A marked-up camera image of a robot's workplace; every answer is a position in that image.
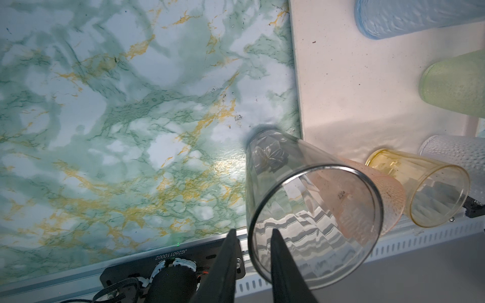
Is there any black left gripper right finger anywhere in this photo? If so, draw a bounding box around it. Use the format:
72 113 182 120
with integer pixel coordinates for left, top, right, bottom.
270 229 318 303

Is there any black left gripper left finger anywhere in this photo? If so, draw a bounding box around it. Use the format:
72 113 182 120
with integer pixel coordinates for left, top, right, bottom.
190 229 239 302

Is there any dark grey clear glass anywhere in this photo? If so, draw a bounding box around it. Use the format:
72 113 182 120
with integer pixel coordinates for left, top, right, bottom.
246 126 383 289

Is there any frosted pink glass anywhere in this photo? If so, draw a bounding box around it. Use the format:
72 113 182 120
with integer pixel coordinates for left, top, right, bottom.
338 157 406 236

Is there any olive clear small glass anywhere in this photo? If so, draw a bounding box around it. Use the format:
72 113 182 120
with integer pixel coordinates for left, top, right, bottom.
366 148 471 228

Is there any frosted white glass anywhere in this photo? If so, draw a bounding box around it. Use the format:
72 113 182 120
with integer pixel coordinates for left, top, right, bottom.
419 135 484 205

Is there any frosted light green glass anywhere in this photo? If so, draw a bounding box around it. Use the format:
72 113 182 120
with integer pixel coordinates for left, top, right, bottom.
419 50 484 118

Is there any blue clear glass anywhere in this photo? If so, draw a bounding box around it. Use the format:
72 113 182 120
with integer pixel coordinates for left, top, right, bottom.
354 0 484 40

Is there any beige rectangular tray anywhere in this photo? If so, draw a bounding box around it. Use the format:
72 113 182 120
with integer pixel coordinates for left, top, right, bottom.
289 1 484 163

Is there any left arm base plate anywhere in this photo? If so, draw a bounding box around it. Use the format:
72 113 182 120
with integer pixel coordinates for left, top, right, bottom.
100 235 226 287

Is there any aluminium front rail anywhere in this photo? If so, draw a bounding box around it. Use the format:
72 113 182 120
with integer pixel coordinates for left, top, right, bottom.
1 212 484 302

